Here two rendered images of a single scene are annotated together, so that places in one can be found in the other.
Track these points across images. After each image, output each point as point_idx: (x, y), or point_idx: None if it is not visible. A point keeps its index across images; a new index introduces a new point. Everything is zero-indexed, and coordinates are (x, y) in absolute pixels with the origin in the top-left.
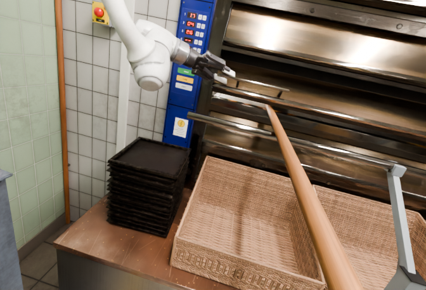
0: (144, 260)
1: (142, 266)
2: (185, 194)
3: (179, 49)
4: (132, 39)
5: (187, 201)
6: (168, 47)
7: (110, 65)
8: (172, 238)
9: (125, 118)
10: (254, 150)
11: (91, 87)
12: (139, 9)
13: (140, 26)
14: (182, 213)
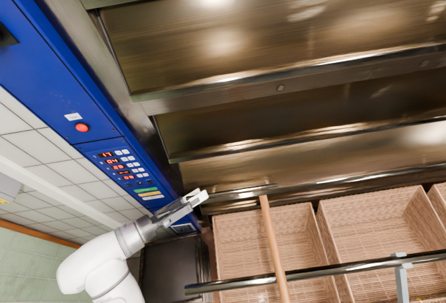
0: None
1: None
2: (208, 236)
3: (131, 252)
4: None
5: (214, 244)
6: (120, 276)
7: (54, 204)
8: (218, 298)
9: (114, 223)
10: (256, 201)
11: (54, 219)
12: (25, 162)
13: (70, 290)
14: (214, 263)
